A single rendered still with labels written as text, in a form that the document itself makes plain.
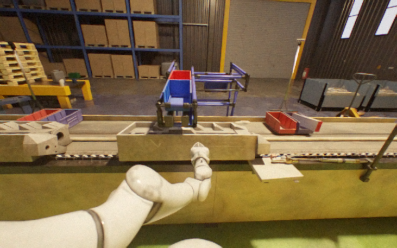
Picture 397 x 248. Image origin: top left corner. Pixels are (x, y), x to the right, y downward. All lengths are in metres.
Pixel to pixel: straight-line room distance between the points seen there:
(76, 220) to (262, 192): 1.40
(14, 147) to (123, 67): 9.29
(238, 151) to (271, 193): 0.55
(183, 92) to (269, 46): 11.40
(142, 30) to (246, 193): 9.64
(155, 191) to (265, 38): 12.16
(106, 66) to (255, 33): 9.39
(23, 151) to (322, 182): 2.26
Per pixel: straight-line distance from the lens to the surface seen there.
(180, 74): 1.49
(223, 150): 1.15
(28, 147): 1.50
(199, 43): 11.32
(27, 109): 4.37
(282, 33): 12.77
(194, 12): 11.54
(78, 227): 0.25
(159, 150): 1.14
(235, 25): 11.69
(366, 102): 7.12
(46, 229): 0.24
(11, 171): 1.75
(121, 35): 10.51
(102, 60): 11.02
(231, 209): 1.61
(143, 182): 0.35
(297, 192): 1.69
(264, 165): 1.25
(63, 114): 2.32
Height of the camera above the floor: 1.53
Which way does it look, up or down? 25 degrees down
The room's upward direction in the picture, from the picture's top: 2 degrees clockwise
